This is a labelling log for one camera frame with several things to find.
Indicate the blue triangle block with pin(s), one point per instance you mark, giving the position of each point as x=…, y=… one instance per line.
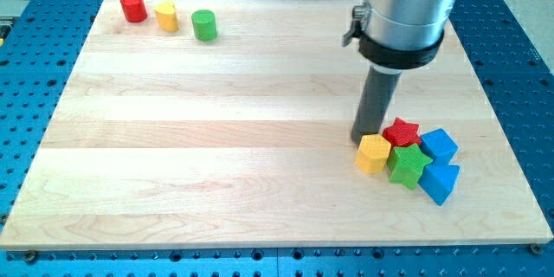
x=438, y=181

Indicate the yellow heart block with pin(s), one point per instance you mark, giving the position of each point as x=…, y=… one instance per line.
x=167, y=16

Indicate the blue perforated metal table plate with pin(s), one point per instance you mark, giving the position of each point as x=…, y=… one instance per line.
x=45, y=41

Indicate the wooden board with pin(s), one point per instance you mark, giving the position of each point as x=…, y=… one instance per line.
x=164, y=141

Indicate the blue cube block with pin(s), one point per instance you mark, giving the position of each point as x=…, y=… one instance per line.
x=439, y=146

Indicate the green star block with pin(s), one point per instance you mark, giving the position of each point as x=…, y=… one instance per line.
x=406, y=165

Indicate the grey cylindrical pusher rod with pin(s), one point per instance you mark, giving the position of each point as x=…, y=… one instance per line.
x=378, y=89

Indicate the red cylinder block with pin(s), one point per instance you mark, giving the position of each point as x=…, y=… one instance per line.
x=134, y=10

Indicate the green cylinder block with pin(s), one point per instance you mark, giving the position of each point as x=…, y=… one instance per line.
x=204, y=25

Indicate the yellow hexagon block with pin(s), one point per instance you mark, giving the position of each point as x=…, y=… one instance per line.
x=373, y=153

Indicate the red star block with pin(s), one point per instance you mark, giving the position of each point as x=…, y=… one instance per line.
x=402, y=133

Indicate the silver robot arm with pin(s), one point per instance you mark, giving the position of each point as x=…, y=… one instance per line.
x=399, y=34

